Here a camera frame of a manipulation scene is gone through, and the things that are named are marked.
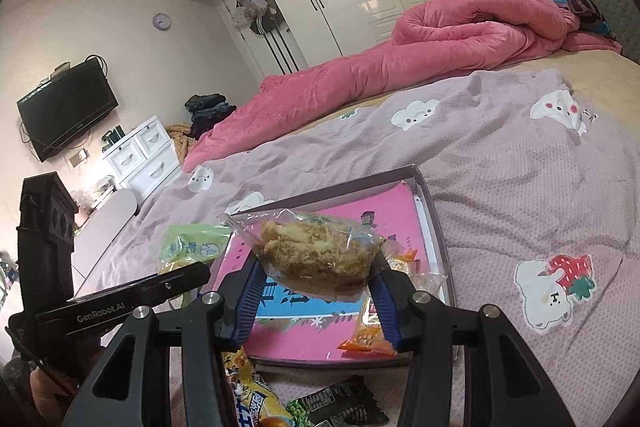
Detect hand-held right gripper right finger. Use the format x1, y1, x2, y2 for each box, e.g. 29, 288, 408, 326
367, 252, 583, 427

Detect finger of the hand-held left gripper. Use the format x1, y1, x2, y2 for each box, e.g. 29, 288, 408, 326
127, 263, 212, 308

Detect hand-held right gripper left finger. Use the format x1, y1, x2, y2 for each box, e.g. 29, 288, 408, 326
62, 259, 268, 427

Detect large orange snack packet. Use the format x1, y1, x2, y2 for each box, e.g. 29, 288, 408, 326
337, 292, 401, 358

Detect light green pastry packet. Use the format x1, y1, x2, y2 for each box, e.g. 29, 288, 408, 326
157, 222, 233, 278

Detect clear cake packet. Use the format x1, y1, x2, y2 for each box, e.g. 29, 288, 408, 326
220, 207, 388, 303

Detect dark shallow cardboard box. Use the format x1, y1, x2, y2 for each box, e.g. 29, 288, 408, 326
197, 164, 458, 370

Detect yellow snack packet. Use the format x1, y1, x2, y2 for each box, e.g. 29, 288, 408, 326
220, 347, 296, 427

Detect black green pea packet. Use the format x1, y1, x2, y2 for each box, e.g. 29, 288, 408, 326
285, 374, 391, 427

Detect person's left hand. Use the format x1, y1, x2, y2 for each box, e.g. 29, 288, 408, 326
29, 364, 76, 427

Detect clutter of small bottles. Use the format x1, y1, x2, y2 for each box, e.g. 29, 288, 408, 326
70, 177, 118, 228

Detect pink book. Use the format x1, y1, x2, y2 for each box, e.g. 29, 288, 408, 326
215, 179, 436, 360

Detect white drawer cabinet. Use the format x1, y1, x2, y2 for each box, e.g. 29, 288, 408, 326
102, 116, 181, 200

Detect tan plush cloth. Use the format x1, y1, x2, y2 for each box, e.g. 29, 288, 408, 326
167, 124, 193, 158

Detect pile of dark clothes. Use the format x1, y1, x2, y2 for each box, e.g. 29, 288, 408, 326
185, 93, 236, 138

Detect white door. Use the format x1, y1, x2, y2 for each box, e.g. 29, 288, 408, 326
215, 0, 308, 80

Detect pink quilt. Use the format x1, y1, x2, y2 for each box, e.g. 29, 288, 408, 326
182, 0, 623, 172

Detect hanging bags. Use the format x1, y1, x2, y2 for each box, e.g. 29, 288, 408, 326
232, 0, 278, 35

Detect beige bed sheet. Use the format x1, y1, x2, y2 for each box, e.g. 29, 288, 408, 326
320, 49, 640, 128

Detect dark striped clothes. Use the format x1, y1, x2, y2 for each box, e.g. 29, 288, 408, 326
520, 0, 621, 52

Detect black wall television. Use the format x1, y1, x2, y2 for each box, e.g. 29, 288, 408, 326
17, 59, 118, 162

